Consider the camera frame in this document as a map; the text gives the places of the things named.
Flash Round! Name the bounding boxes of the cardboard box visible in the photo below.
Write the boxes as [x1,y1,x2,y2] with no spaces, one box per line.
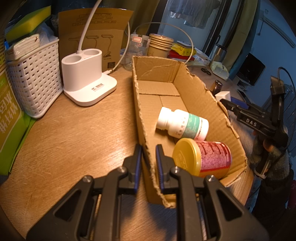
[132,56,250,208]

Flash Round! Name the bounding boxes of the red can yellow lid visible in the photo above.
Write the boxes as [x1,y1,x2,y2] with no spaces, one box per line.
[172,138,232,179]

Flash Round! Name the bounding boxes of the black scissors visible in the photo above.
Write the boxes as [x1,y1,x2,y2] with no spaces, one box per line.
[201,68,212,75]

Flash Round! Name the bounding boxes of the green printed box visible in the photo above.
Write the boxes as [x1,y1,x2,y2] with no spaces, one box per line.
[0,70,35,176]

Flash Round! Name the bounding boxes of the clear plastic jar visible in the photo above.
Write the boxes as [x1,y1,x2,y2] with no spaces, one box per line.
[123,34,151,71]

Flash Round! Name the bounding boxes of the white woven plastic basket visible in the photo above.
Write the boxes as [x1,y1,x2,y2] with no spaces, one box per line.
[8,39,63,118]

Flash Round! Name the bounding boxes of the black monitor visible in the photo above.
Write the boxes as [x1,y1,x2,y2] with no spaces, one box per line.
[236,53,265,86]

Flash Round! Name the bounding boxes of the red book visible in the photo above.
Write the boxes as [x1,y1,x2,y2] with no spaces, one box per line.
[167,50,191,61]

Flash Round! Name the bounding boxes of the small white box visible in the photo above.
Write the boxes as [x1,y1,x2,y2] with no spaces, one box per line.
[215,91,231,101]

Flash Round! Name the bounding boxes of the brown glass bottle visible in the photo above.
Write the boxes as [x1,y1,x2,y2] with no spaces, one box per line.
[210,80,223,96]

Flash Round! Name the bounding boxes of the white charging cable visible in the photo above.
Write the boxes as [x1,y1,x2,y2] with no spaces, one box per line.
[103,22,194,75]

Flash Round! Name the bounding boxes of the stack of paper cups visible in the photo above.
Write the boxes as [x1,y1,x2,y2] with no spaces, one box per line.
[147,34,174,58]

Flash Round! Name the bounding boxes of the steel thermos cup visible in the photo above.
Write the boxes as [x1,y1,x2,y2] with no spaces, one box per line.
[209,35,227,63]

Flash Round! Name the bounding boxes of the yellow packet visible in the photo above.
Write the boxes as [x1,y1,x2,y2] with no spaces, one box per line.
[171,41,196,56]

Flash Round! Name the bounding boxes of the brown lamp packaging box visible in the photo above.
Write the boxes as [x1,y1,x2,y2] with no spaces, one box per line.
[58,8,133,71]

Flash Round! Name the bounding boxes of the white desk lamp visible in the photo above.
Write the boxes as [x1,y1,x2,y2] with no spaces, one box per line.
[62,1,117,107]

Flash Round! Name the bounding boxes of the white medicine bottle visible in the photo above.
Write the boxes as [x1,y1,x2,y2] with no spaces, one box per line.
[156,107,209,141]

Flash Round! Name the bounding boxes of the pale yellow tissue pack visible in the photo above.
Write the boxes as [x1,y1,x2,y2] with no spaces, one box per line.
[210,61,229,81]

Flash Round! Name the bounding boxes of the yellow green sponge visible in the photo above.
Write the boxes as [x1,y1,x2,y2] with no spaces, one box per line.
[5,6,51,43]

